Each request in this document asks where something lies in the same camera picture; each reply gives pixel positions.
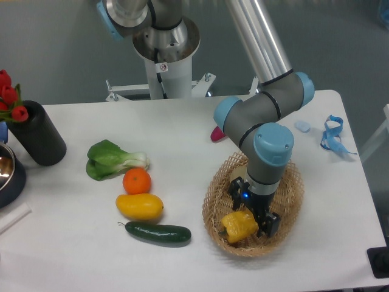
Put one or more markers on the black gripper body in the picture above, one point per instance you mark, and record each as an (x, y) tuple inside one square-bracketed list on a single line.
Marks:
[(258, 199)]

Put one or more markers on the white plastic tube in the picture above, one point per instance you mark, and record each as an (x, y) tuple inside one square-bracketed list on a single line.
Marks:
[(10, 219)]

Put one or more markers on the woven wicker basket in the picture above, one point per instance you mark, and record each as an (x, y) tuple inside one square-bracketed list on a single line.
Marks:
[(218, 203)]

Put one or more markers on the red tulip flowers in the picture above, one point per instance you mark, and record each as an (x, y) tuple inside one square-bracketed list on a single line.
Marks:
[(12, 108)]

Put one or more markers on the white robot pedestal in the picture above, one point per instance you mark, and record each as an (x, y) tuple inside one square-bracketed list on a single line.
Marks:
[(165, 81)]

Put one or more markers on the purple sweet potato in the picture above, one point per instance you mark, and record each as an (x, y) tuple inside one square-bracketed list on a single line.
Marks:
[(217, 135)]

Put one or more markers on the white steamed bun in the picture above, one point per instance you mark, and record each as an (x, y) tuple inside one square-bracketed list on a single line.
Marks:
[(240, 171)]

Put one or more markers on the black cylindrical vase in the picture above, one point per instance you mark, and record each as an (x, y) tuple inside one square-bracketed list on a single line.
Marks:
[(39, 136)]

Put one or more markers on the dark metal bowl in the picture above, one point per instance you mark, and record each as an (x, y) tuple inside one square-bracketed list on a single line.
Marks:
[(13, 176)]

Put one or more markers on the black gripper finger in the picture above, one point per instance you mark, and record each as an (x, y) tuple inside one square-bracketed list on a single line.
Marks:
[(237, 191), (268, 225)]

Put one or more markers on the orange fruit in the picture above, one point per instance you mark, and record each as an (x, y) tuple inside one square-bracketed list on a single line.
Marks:
[(136, 181)]

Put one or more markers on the blue object at left edge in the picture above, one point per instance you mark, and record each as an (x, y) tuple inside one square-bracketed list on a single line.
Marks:
[(4, 132)]

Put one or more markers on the yellow bell pepper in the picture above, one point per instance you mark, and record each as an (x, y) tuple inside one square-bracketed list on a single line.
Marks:
[(238, 225)]

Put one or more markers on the blue tangled ribbon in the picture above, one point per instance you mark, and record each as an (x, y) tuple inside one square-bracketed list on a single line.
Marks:
[(331, 139)]

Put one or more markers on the dark green cucumber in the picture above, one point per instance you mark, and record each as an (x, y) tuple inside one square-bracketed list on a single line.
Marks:
[(166, 235)]

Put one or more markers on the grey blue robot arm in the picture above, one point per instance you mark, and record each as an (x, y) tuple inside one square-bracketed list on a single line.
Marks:
[(167, 40)]

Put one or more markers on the pale blue cap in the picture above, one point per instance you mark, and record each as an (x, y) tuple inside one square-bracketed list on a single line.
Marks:
[(302, 126)]

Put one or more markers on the yellow mango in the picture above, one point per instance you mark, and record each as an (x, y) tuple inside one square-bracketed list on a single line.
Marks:
[(144, 206)]

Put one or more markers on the black device at edge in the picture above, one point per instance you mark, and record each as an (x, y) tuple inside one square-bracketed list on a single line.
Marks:
[(378, 258)]

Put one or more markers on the green bok choy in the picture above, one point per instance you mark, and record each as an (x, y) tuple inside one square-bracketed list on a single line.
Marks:
[(106, 159)]

